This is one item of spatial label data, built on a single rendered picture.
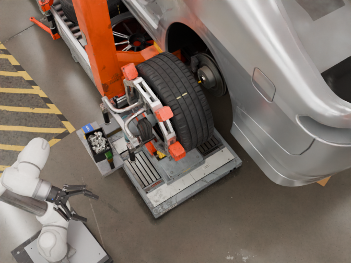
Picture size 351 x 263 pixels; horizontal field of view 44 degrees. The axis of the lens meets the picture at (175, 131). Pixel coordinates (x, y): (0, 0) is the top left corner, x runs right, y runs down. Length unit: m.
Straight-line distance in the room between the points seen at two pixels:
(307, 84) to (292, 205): 1.68
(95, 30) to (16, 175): 1.16
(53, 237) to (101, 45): 1.23
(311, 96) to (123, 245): 1.94
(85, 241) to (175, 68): 1.29
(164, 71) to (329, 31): 1.25
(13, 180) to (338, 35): 2.35
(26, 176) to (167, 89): 1.00
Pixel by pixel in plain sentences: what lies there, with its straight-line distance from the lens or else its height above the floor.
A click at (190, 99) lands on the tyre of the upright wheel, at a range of 2.60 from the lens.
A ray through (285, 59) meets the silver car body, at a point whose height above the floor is 1.68.
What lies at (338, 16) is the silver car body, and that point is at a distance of 3.39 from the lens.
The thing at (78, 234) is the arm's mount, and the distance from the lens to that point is 3.07.
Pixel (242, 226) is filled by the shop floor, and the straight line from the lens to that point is 3.47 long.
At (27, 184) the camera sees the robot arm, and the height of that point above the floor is 1.52.
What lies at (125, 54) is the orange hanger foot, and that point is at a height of 0.78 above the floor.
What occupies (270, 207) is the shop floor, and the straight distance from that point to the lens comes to 3.56.
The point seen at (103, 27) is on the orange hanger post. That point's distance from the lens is 2.82.
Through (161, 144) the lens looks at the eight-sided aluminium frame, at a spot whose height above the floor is 0.63.
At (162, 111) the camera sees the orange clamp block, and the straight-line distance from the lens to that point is 2.51.
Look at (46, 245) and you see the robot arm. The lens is 2.81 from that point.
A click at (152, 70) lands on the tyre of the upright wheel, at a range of 2.67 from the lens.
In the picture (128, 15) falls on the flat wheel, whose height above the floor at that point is 0.50.
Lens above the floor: 3.27
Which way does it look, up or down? 60 degrees down
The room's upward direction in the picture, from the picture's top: 1 degrees counter-clockwise
